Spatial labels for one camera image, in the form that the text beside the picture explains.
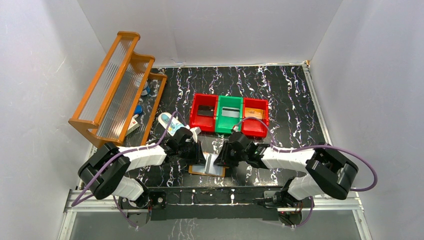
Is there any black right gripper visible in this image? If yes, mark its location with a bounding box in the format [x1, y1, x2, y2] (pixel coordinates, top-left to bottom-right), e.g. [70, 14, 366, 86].
[213, 140, 248, 168]

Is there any orange leather card holder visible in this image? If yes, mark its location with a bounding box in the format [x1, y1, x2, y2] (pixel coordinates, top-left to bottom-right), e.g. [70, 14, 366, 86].
[188, 152, 226, 177]

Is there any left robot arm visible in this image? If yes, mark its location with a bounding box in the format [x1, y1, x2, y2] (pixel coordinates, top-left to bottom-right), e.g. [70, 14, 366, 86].
[77, 127, 206, 208]

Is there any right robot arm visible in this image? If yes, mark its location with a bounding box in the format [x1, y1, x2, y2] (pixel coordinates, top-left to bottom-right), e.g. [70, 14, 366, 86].
[214, 131, 359, 207]

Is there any white card in green bin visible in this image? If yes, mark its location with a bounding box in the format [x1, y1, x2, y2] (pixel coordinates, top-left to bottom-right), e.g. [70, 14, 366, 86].
[221, 107, 240, 119]

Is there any black card in red bin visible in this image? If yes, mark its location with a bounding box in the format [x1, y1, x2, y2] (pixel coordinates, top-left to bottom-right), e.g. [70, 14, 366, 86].
[197, 105, 215, 117]

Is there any green plastic bin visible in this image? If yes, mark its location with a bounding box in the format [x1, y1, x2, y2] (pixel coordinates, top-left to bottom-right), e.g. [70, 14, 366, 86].
[214, 95, 243, 134]

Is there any red plastic bin left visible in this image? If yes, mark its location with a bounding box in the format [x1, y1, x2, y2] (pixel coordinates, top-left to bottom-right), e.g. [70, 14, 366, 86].
[189, 93, 219, 133]

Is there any red plastic bin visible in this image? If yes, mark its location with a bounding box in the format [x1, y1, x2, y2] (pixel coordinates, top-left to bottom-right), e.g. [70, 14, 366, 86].
[189, 93, 219, 133]
[241, 97, 269, 138]

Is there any red plastic bin right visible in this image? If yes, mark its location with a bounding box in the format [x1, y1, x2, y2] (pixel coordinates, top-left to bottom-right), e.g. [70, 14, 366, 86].
[241, 97, 269, 138]

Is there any white blue tube package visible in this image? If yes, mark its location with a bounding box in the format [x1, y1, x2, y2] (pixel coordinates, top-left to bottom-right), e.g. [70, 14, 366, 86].
[157, 112, 185, 136]

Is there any white green small box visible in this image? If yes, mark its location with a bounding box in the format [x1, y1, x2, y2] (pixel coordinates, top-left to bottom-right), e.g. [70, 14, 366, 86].
[125, 114, 140, 136]

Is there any blue cap container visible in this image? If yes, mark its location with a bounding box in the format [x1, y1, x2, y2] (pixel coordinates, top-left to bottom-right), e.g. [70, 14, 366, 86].
[133, 105, 143, 115]

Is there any blue white bottle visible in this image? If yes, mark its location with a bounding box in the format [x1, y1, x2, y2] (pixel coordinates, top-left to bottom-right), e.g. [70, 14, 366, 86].
[135, 77, 151, 96]

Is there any orange wooden shelf rack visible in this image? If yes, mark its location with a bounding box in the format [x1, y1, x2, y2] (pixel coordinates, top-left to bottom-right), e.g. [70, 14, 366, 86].
[68, 31, 168, 148]

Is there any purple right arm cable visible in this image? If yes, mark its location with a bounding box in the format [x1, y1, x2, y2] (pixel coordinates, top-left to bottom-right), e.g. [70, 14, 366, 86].
[233, 116, 379, 192]

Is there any aluminium frame rail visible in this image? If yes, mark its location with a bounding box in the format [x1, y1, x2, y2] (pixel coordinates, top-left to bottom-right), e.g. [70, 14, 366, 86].
[56, 64, 374, 240]

